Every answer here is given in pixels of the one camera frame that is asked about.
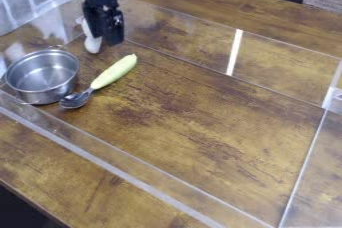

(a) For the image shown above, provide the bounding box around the white plush toy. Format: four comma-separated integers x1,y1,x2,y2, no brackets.
76,17,101,54

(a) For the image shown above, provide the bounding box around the green handled metal spoon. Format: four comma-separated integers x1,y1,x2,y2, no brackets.
58,54,137,109

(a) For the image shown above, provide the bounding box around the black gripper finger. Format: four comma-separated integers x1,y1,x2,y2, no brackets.
103,7,124,46
82,3,103,38

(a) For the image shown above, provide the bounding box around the small steel pot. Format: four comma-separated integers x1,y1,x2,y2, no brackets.
4,48,80,105

